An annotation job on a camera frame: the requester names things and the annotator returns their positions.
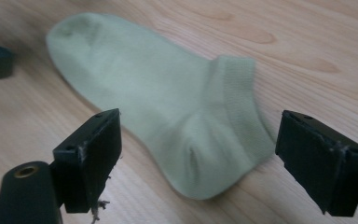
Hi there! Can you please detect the pale green sock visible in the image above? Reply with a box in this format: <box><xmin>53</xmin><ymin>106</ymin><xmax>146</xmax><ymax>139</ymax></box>
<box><xmin>46</xmin><ymin>12</ymin><xmax>277</xmax><ymax>201</ymax></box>

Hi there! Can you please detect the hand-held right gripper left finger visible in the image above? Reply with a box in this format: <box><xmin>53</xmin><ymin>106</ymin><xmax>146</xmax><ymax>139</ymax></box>
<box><xmin>52</xmin><ymin>107</ymin><xmax>123</xmax><ymax>215</ymax></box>

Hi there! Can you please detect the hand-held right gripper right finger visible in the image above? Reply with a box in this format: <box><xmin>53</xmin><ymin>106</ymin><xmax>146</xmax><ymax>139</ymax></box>
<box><xmin>274</xmin><ymin>109</ymin><xmax>358</xmax><ymax>218</ymax></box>

